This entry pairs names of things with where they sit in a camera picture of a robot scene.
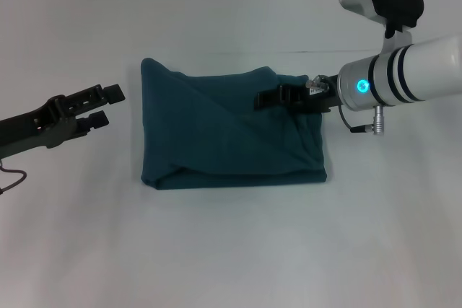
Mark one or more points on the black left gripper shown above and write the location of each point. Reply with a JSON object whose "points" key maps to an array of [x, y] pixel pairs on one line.
{"points": [[32, 127]]}

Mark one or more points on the teal blue shirt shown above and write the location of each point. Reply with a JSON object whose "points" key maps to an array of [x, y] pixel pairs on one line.
{"points": [[216, 135]]}

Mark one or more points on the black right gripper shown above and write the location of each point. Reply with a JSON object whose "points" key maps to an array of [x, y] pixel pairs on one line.
{"points": [[310, 100]]}

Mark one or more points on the silver plug on arm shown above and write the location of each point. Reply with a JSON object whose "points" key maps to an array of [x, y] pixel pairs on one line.
{"points": [[379, 120]]}

